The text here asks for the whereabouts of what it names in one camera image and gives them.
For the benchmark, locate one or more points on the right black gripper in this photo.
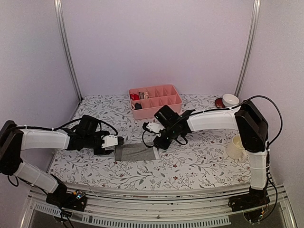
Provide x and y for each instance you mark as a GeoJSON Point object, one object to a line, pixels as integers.
{"type": "Point", "coordinates": [163, 144]}

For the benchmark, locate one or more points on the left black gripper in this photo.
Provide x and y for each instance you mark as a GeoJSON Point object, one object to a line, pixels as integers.
{"type": "Point", "coordinates": [103, 152]}

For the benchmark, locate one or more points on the grey boxer briefs lettered band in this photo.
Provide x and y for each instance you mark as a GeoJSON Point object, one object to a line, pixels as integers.
{"type": "Point", "coordinates": [135, 152]}

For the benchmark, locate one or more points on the pink divided organizer box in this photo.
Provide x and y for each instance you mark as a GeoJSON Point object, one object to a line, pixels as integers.
{"type": "Point", "coordinates": [159, 96]}

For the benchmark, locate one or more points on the grey underwear cream waistband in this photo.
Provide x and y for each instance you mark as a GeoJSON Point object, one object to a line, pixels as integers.
{"type": "Point", "coordinates": [143, 95]}

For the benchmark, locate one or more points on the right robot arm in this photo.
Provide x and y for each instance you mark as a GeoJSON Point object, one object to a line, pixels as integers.
{"type": "Point", "coordinates": [245, 118]}

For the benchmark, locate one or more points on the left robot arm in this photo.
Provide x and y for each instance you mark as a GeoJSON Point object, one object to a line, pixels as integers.
{"type": "Point", "coordinates": [86, 134]}

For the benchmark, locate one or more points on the dark rolled cloth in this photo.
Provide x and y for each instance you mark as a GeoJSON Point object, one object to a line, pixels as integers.
{"type": "Point", "coordinates": [137, 106]}

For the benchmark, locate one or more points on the floral table cloth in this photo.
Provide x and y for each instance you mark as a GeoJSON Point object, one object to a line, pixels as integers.
{"type": "Point", "coordinates": [202, 163]}

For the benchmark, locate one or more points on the red rolled cloth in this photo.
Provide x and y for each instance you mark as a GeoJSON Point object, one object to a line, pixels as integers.
{"type": "Point", "coordinates": [134, 96]}

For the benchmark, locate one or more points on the red patterned saucer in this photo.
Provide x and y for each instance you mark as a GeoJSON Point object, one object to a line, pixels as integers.
{"type": "Point", "coordinates": [219, 103]}

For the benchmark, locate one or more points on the white small bowl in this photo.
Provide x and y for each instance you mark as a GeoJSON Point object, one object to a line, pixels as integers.
{"type": "Point", "coordinates": [230, 100]}

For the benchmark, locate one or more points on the cream ceramic mug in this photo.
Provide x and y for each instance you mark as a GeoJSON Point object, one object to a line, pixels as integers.
{"type": "Point", "coordinates": [235, 150]}

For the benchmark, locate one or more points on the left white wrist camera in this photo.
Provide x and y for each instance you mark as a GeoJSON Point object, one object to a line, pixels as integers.
{"type": "Point", "coordinates": [112, 140]}

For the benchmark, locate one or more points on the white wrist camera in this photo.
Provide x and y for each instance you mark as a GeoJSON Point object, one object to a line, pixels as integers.
{"type": "Point", "coordinates": [112, 140]}
{"type": "Point", "coordinates": [152, 127]}

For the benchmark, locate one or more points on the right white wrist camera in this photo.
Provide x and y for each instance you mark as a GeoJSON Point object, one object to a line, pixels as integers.
{"type": "Point", "coordinates": [152, 127]}

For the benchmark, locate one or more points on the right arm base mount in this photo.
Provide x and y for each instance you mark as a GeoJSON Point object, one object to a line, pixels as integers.
{"type": "Point", "coordinates": [255, 198]}

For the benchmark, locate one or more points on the right aluminium frame post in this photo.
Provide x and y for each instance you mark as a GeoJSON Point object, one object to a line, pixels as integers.
{"type": "Point", "coordinates": [249, 46]}

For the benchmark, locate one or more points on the aluminium frame post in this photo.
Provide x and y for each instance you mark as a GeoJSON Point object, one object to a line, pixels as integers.
{"type": "Point", "coordinates": [249, 46]}
{"type": "Point", "coordinates": [66, 48]}

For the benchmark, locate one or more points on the left aluminium frame post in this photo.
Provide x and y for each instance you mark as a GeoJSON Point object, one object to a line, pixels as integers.
{"type": "Point", "coordinates": [66, 48]}

